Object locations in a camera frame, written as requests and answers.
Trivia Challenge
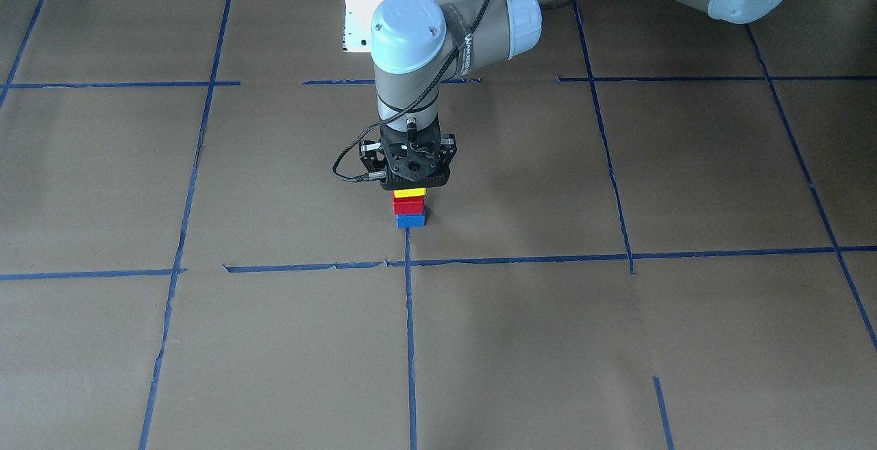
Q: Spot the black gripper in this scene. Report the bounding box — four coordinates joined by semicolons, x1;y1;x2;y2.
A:
359;118;458;178

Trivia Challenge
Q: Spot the yellow block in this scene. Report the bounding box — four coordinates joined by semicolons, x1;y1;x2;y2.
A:
393;188;427;199

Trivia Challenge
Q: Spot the red block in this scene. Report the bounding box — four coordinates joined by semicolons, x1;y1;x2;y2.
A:
392;195;425;216

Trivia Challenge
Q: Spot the blue block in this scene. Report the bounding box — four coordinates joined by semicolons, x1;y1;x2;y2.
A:
395;212;426;229

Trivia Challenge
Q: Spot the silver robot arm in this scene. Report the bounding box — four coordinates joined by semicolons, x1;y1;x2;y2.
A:
350;0;783;190

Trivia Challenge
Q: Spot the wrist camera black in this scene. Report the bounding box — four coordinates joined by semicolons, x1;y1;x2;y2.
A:
381;148;451;191

